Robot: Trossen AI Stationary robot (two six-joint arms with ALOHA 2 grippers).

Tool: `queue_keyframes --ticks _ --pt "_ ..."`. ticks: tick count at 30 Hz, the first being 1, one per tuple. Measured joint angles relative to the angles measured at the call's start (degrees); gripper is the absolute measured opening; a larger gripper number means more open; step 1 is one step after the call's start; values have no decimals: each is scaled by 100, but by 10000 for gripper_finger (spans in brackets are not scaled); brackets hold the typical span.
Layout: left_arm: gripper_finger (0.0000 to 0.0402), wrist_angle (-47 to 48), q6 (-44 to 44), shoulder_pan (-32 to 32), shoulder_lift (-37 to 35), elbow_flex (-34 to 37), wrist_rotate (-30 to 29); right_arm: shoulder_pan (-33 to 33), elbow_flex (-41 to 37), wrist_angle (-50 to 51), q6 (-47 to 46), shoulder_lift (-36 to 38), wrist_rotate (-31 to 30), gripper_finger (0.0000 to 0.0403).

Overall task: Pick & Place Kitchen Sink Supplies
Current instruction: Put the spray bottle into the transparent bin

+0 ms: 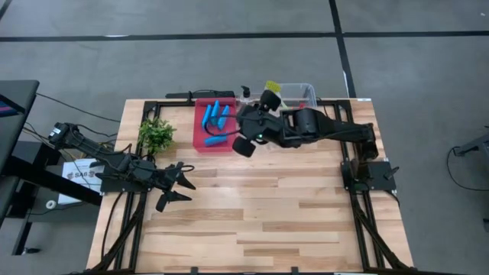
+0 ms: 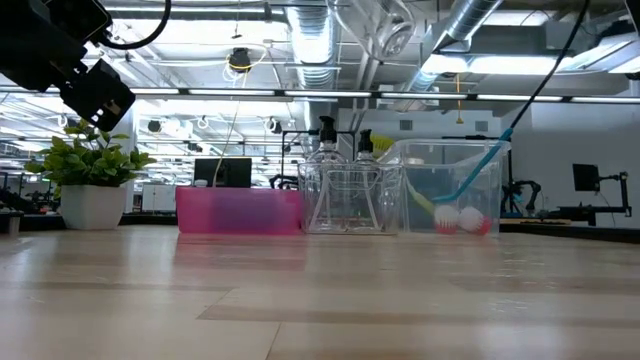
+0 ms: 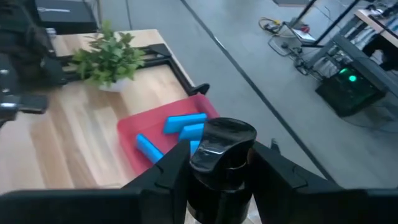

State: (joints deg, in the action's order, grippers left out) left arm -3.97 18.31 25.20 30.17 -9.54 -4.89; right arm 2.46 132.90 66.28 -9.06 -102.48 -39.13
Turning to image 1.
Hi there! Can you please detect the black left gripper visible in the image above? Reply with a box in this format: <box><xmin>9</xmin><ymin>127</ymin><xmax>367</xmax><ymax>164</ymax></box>
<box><xmin>152</xmin><ymin>162</ymin><xmax>197</xmax><ymax>213</ymax></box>

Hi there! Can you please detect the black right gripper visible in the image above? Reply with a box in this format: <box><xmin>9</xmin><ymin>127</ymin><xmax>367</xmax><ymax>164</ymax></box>
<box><xmin>232</xmin><ymin>89</ymin><xmax>284</xmax><ymax>159</ymax></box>

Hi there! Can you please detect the clear plastic pump bottle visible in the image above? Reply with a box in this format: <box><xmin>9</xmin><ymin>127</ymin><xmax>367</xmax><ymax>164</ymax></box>
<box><xmin>238</xmin><ymin>85</ymin><xmax>256</xmax><ymax>110</ymax></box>

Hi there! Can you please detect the blue cellulose sponge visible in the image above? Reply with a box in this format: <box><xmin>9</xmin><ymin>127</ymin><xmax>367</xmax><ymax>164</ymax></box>
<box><xmin>203</xmin><ymin>132</ymin><xmax>229</xmax><ymax>147</ymax></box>
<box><xmin>217</xmin><ymin>105</ymin><xmax>232</xmax><ymax>130</ymax></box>
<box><xmin>201</xmin><ymin>103</ymin><xmax>214</xmax><ymax>131</ymax></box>
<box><xmin>210</xmin><ymin>99</ymin><xmax>222</xmax><ymax>127</ymax></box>

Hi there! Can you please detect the yellow-green dish brush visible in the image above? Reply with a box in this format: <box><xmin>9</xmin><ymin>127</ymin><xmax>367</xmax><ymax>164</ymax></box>
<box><xmin>265</xmin><ymin>79</ymin><xmax>288</xmax><ymax>108</ymax></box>

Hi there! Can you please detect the clear plastic bin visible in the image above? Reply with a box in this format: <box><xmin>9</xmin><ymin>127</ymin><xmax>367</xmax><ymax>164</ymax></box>
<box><xmin>278</xmin><ymin>82</ymin><xmax>319</xmax><ymax>111</ymax></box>

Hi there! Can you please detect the black power strip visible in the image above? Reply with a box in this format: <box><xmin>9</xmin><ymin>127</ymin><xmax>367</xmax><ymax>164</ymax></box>
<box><xmin>165</xmin><ymin>89</ymin><xmax>237</xmax><ymax>100</ymax></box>

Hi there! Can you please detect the green plant in white pot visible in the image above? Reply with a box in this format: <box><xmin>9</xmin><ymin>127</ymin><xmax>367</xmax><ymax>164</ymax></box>
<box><xmin>136</xmin><ymin>117</ymin><xmax>178</xmax><ymax>154</ymax></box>

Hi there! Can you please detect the pink plastic tray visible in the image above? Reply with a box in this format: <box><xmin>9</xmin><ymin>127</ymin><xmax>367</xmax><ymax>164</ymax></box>
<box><xmin>192</xmin><ymin>96</ymin><xmax>240</xmax><ymax>154</ymax></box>

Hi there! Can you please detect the white printed paper sheet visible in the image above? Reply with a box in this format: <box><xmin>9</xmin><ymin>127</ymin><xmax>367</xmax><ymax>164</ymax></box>
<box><xmin>57</xmin><ymin>157</ymin><xmax>105</xmax><ymax>206</ymax></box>

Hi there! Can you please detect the black side desk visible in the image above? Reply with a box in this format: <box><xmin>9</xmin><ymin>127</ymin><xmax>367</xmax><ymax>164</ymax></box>
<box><xmin>0</xmin><ymin>79</ymin><xmax>104</xmax><ymax>257</ymax></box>

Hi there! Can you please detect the grey stand leg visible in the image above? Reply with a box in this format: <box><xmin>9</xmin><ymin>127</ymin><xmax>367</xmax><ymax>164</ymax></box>
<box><xmin>453</xmin><ymin>133</ymin><xmax>489</xmax><ymax>158</ymax></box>

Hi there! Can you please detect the black aluminium table frame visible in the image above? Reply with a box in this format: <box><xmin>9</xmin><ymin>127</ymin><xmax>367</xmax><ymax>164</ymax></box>
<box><xmin>86</xmin><ymin>99</ymin><xmax>416</xmax><ymax>275</ymax></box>

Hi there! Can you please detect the black floor cable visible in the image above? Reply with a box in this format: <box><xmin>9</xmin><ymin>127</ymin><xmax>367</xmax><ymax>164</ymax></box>
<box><xmin>35</xmin><ymin>92</ymin><xmax>122</xmax><ymax>124</ymax></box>
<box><xmin>445</xmin><ymin>144</ymin><xmax>489</xmax><ymax>192</ymax></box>

